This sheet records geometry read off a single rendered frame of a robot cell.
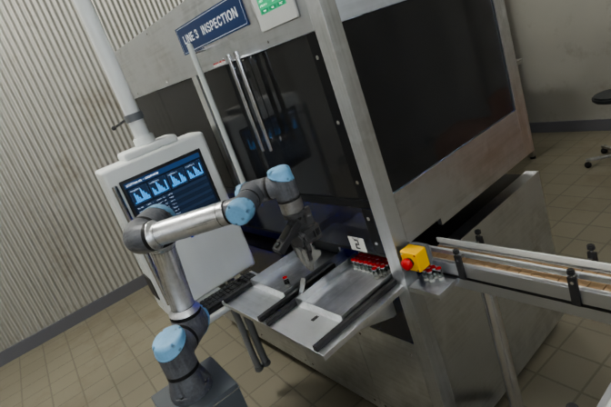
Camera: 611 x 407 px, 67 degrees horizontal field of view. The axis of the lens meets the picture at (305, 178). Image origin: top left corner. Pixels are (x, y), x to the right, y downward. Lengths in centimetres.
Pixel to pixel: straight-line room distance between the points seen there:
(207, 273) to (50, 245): 281
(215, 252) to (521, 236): 144
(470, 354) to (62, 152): 397
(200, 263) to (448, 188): 122
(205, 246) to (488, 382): 140
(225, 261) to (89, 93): 297
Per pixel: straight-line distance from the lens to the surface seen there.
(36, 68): 494
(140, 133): 225
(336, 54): 145
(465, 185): 191
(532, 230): 239
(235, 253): 239
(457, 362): 204
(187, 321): 176
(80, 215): 495
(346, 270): 191
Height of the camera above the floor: 177
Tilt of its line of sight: 16 degrees down
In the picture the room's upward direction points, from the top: 19 degrees counter-clockwise
